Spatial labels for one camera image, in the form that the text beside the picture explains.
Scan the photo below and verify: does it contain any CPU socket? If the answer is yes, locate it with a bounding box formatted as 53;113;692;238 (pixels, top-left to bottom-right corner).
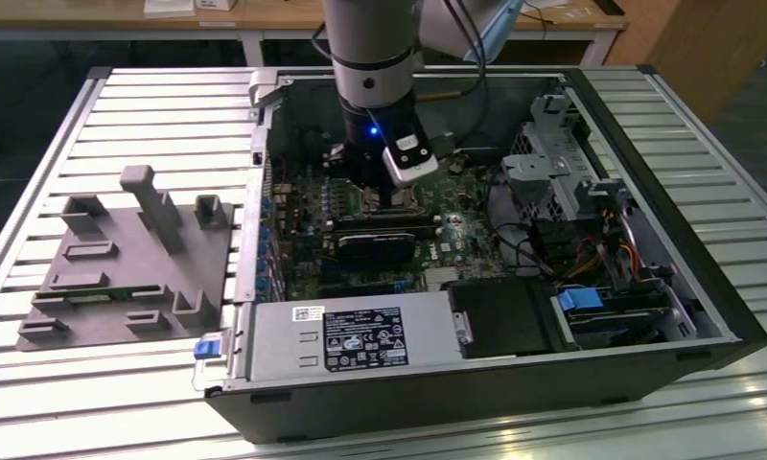
354;177;417;215

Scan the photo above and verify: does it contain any black drive bay cover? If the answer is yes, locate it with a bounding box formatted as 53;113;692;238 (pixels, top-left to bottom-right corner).
444;277;573;360

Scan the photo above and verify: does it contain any black RAM stick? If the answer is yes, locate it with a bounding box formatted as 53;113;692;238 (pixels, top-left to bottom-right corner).
337;215;440;231

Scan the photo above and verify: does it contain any black graphics card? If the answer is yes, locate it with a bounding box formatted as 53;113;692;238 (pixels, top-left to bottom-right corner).
334;229;416;269

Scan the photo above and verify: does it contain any green motherboard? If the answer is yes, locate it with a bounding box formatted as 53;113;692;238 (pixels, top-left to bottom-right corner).
270;152;509;301

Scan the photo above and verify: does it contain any small silver heat sink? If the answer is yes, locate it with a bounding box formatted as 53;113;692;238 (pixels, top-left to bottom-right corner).
424;267;465;291

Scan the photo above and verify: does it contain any grey metal drive cage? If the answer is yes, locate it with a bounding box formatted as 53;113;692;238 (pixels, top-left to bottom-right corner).
501;93;633;221

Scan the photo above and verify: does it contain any silver power supply with label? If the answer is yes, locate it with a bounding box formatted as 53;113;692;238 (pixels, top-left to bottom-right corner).
226;291;468;384

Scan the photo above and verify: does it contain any hard disk in blue carrier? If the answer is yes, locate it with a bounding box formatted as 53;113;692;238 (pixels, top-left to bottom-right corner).
548;285;669;351

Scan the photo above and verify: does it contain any grey plastic parts rack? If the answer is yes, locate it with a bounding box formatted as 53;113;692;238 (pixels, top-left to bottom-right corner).
13;164;241;354

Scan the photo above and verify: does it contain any white box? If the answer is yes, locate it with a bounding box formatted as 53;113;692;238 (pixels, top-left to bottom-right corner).
142;0;197;19

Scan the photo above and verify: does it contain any black open PC case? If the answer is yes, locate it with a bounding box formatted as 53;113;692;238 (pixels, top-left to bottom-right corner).
190;64;767;445

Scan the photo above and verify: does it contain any wooden desk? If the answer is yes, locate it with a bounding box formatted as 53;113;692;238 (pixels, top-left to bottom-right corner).
0;0;628;66

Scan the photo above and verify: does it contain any wooden cabinet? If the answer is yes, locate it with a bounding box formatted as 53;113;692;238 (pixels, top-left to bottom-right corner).
603;0;767;124

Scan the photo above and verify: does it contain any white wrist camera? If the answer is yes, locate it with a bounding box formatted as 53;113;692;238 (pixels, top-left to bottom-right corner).
381;133;440;188

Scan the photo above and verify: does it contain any black looped wire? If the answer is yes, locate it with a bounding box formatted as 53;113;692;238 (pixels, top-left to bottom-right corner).
491;222;557;279

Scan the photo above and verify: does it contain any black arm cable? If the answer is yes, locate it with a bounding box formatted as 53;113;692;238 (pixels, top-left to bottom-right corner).
444;0;491;150

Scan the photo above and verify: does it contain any coloured wire bundle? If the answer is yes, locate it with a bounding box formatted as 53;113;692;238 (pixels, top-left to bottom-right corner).
565;239;640;284

